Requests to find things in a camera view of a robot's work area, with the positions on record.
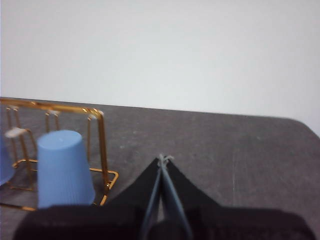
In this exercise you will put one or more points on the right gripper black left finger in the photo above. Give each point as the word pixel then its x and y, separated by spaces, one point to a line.
pixel 100 222

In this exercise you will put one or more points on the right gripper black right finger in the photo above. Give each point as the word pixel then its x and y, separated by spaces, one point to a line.
pixel 225 222

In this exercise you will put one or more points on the blue ribbed plastic cup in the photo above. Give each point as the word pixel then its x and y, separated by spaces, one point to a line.
pixel 5 162
pixel 63 170

